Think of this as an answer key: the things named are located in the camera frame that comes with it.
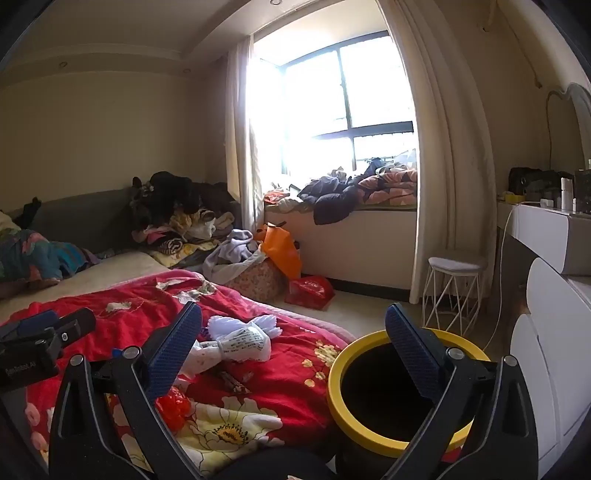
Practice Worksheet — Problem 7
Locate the pile of clothes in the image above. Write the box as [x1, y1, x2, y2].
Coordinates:
[129, 171, 241, 268]

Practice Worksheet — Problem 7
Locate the black cloth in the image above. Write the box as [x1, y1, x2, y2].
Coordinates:
[21, 198, 42, 227]

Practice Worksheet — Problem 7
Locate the red patterned cloth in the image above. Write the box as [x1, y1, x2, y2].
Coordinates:
[264, 182, 305, 213]

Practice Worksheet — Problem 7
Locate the orange patterned quilt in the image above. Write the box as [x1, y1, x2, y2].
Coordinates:
[355, 161, 419, 207]

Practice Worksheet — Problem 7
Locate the black bag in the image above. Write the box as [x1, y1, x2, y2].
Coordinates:
[508, 167, 561, 201]

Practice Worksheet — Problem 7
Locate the white scalloped cabinet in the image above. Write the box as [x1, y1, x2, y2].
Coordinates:
[508, 256, 591, 467]

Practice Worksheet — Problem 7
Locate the brown candy wrapper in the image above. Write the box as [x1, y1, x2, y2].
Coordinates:
[221, 371, 252, 395]

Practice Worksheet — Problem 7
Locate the dark jacket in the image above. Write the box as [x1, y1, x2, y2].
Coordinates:
[298, 173, 370, 225]

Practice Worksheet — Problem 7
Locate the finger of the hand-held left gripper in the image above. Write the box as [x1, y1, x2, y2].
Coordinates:
[54, 308, 97, 348]
[0, 310, 60, 342]

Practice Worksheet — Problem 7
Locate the lavender grey garment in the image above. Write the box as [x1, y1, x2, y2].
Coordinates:
[203, 228, 264, 282]

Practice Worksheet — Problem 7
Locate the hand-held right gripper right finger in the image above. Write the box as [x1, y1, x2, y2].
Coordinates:
[383, 302, 539, 480]

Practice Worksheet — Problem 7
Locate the red plastic bag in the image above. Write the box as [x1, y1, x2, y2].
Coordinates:
[284, 275, 336, 311]

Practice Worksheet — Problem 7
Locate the red floral blanket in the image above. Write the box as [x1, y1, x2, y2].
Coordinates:
[0, 270, 349, 476]

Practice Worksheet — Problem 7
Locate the floral fabric laundry basket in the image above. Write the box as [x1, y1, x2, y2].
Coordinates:
[222, 261, 287, 301]

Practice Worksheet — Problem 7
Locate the sheer white curtain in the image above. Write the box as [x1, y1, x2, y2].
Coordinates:
[225, 37, 266, 241]

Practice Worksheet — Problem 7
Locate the grey upholstered headboard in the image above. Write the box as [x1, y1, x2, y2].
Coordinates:
[0, 187, 153, 259]

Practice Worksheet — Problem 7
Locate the orange bag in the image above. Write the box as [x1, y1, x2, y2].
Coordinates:
[253, 222, 303, 281]

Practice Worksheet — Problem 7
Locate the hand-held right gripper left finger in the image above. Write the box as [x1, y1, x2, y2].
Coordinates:
[48, 302, 204, 480]

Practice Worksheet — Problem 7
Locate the red plastic wrapper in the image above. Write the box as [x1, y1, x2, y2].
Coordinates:
[154, 387, 191, 432]

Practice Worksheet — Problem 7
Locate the beige bed sheet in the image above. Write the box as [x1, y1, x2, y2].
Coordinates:
[0, 249, 171, 315]

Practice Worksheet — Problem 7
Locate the cream curtain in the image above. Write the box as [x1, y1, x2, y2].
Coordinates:
[379, 0, 509, 305]

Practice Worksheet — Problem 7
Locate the white plastic wrapper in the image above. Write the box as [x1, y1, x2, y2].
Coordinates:
[182, 340, 222, 377]

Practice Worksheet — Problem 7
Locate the dark framed window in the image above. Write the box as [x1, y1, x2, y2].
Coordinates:
[252, 30, 419, 178]

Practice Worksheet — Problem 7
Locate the white cable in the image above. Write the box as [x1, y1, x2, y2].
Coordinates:
[482, 200, 527, 352]

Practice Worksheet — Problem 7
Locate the yellow-rimmed black trash bin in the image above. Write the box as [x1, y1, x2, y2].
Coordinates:
[327, 329, 492, 480]

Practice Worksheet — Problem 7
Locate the teal floral quilt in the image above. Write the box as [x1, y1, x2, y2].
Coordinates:
[0, 228, 100, 289]

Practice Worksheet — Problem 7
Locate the white vanity desk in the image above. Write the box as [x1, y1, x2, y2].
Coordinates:
[496, 199, 591, 278]

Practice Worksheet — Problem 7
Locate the white wire stool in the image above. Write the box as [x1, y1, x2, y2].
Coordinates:
[422, 255, 489, 329]

